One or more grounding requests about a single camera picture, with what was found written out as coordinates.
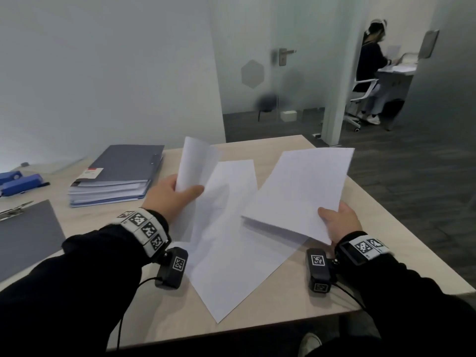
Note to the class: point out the blue folder with dark logo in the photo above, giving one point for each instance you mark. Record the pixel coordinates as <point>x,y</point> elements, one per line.
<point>85,205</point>

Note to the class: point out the person's right forearm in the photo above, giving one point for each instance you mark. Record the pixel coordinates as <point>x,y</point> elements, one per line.
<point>416,312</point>

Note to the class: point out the frosted glass door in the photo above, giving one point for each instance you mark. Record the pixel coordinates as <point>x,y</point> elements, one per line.
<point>316,33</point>

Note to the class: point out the white box behind glass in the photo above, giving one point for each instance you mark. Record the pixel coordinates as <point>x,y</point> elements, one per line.
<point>288,115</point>

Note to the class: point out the person's left hand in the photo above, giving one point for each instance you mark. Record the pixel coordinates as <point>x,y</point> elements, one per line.
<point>167,197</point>

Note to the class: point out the white wristband with black markers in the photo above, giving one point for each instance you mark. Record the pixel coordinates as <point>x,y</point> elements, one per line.
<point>145,230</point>
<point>364,247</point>

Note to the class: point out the white office chair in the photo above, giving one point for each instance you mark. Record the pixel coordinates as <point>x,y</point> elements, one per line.
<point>366,89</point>

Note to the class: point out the blue battery pack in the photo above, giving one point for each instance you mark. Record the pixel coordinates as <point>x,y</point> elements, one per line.
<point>9,176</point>
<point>22,185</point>

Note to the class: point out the light gray office desk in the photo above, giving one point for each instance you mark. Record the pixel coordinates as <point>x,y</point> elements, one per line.
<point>398,76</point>

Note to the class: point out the person's left forearm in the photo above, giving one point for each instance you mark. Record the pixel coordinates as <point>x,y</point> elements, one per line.
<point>67,293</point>

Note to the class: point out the person's right hand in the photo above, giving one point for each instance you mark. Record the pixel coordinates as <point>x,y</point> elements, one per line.
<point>344,223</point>

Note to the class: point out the gray hexagon sticker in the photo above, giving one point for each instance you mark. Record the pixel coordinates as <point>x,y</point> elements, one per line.
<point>252,74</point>

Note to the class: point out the dark chair behind glass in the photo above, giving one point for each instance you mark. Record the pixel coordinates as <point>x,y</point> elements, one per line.
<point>267,102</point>

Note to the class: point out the person's white shoe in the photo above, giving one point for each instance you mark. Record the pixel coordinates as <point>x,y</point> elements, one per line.
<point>308,345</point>

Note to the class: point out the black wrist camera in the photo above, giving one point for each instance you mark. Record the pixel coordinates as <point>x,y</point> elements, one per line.
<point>173,267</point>
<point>320,271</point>

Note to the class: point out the white head-mounted camera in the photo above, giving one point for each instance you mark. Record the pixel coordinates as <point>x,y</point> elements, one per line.
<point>379,24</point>

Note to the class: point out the pile of white paper sheets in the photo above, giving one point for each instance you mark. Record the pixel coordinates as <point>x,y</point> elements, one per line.
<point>230,256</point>

